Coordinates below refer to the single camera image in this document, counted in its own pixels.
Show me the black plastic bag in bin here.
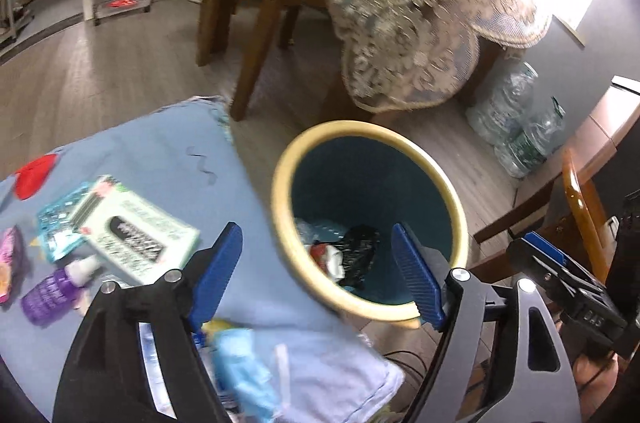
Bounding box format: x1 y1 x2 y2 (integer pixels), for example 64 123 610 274
335 225 380 291

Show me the green medicine box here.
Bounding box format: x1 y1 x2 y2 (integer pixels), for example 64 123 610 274
72 175 200 284

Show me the red floral paper wrapper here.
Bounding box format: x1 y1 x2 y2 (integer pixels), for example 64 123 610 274
309 242 345 283

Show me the teal blister pill pack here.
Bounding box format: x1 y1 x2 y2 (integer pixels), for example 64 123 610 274
36 182 93 265

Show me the clear water jug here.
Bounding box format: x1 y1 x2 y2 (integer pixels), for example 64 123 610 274
494 97 566 180
466 61 538 146

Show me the light blue cartoon blanket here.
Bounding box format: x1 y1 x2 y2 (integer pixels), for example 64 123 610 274
1 99 405 422

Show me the yellow rimmed teal trash bin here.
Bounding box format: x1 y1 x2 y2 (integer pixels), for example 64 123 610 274
270 121 470 329

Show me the pink purple snack wrapper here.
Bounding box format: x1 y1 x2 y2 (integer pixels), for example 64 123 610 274
0 226 24 304

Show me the purple spray bottle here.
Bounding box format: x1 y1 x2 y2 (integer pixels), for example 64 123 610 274
21 255 102 327

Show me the orange wooden chair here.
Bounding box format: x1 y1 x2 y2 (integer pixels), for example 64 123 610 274
562 149 615 283

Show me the light blue face mask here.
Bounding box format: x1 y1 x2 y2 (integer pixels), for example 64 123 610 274
213 328 280 422

